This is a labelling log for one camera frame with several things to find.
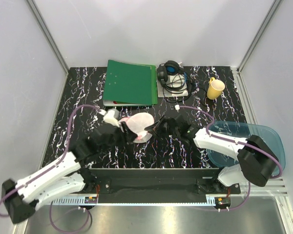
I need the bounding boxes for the blue transparent plastic bin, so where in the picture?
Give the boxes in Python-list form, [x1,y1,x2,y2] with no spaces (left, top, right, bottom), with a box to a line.
[207,121,286,169]

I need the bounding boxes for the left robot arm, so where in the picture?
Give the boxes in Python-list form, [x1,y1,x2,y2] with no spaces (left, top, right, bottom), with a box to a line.
[1,121,139,224]

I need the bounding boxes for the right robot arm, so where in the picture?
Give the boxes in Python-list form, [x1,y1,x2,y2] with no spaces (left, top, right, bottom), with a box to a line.
[145,116,281,193]

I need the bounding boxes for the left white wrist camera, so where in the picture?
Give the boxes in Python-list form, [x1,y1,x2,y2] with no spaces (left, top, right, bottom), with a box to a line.
[99,108,120,127]

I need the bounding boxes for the white pink mesh laundry bag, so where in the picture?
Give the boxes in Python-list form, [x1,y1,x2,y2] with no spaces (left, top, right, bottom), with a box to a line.
[118,112,155,143]

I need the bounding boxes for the grey book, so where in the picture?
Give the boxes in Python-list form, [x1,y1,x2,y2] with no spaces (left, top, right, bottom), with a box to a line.
[156,64,188,97]

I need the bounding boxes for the green folder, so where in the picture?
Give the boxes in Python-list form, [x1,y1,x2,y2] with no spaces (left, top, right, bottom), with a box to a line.
[103,59,158,106]

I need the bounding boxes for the yellow mug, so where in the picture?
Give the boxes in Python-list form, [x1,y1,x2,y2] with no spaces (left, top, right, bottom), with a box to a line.
[207,77,225,100]

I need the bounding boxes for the white slotted cable duct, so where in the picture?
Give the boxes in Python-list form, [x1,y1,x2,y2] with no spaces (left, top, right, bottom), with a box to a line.
[53,195,85,206]

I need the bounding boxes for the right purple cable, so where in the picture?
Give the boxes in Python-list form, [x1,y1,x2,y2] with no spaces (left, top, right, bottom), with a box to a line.
[174,104,283,178]

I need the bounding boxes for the black blue headphones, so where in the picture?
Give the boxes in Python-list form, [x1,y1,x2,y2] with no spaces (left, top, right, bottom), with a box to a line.
[157,60,194,98]

